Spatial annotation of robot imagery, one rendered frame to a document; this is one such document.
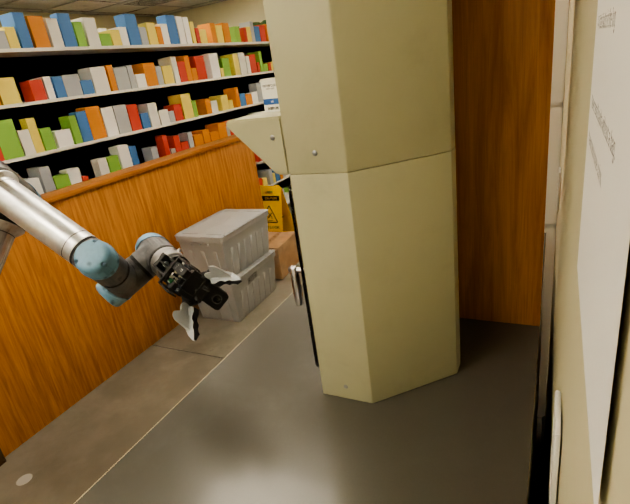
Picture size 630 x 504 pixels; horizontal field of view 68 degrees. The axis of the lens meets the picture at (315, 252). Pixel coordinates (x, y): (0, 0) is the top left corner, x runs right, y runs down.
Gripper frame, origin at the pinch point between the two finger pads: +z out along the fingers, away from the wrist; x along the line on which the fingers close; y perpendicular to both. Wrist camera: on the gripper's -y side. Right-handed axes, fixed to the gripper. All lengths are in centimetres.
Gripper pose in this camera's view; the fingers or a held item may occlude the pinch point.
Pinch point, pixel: (221, 312)
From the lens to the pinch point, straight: 96.5
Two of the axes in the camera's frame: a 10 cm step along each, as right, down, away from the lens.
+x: 6.0, -7.9, 1.1
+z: 6.1, 3.7, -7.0
